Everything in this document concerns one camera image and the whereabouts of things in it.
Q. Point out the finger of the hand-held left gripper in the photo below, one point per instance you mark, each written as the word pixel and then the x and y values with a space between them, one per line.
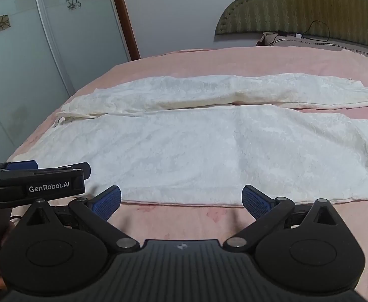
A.
pixel 78 169
pixel 22 165

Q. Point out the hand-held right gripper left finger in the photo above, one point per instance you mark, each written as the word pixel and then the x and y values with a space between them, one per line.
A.
pixel 107 202

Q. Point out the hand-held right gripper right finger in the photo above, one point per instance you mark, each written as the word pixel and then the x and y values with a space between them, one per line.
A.
pixel 255 203

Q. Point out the white pants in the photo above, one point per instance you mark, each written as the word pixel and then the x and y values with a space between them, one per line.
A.
pixel 203 151

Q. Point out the pink bed sheet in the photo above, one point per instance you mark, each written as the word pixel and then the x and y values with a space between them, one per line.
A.
pixel 177 59

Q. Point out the grey pillow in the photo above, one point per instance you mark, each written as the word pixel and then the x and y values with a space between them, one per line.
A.
pixel 322 45

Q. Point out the white charger plug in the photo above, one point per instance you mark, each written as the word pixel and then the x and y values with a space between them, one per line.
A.
pixel 297 36

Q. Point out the olive padded headboard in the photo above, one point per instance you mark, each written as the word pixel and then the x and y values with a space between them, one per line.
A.
pixel 297 3

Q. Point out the brown wooden door frame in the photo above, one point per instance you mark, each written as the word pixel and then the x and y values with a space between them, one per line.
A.
pixel 124 19

